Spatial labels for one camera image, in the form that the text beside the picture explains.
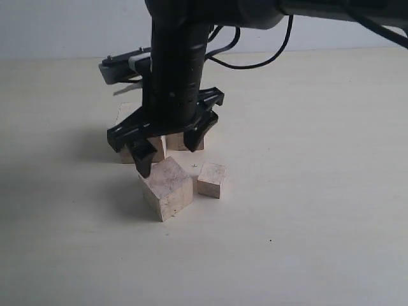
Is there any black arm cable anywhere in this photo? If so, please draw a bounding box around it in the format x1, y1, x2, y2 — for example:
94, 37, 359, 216
203, 14, 294, 69

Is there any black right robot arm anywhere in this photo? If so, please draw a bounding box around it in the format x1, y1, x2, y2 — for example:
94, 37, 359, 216
99, 1, 407, 178

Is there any second largest wooden cube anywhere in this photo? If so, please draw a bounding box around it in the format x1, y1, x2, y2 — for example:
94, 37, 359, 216
140, 157, 194, 222

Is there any third largest wooden cube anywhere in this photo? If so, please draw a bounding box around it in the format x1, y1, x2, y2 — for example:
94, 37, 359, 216
165, 133, 189, 151

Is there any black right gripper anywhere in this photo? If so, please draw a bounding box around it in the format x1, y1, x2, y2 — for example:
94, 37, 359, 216
107, 87, 224, 178

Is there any smallest wooden cube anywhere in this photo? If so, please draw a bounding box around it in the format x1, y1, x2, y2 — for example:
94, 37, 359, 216
197, 162, 226, 199

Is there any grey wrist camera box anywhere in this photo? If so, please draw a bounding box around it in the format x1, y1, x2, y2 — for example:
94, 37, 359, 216
98, 47, 151, 85

